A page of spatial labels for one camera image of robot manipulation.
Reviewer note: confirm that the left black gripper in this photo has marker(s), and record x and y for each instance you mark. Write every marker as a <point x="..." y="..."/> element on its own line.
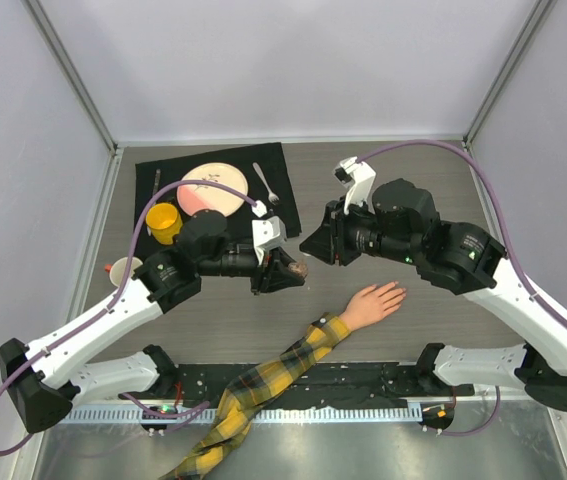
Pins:
<point x="272" y="275"/>

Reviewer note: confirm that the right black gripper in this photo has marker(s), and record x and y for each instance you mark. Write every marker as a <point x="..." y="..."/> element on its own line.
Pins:
<point x="331" y="238"/>

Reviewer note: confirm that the glitter nail polish bottle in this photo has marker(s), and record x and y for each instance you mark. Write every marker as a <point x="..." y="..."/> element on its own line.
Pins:
<point x="298" y="268"/>

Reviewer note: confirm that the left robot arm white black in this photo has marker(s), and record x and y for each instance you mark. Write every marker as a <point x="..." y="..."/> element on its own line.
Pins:
<point x="50" y="376"/>

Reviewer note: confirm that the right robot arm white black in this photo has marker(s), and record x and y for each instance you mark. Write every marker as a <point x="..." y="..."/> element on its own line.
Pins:
<point x="401" y="224"/>

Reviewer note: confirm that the silver fork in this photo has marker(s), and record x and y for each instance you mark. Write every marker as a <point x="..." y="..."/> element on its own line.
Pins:
<point x="273" y="198"/>

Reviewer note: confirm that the black cloth placemat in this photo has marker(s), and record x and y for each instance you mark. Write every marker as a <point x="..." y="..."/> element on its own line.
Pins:
<point x="269" y="156"/>

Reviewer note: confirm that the pink ceramic plate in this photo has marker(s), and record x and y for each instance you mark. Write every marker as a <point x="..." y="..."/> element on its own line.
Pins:
<point x="193" y="198"/>

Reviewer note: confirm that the yellow cup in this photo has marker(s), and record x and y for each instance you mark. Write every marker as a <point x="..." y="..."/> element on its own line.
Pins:
<point x="164" y="222"/>

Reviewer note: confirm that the yellow plaid sleeve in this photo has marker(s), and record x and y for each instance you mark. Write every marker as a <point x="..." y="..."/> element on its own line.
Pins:
<point x="253" y="390"/>

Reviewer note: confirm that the silver knife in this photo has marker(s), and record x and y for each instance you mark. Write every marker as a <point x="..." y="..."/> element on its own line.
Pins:
<point x="156" y="183"/>

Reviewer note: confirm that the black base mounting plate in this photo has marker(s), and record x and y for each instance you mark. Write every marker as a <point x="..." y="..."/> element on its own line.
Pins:
<point x="361" y="385"/>

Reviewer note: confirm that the white cup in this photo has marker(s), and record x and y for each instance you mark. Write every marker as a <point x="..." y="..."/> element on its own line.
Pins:
<point x="118" y="270"/>

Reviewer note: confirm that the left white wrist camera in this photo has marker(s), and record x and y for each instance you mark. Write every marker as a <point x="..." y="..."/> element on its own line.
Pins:
<point x="268" y="231"/>

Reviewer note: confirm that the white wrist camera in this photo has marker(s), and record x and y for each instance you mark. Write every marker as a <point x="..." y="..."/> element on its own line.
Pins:
<point x="357" y="177"/>
<point x="268" y="231"/>

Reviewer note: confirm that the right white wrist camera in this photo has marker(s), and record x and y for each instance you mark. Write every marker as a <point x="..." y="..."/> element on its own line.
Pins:
<point x="357" y="177"/>

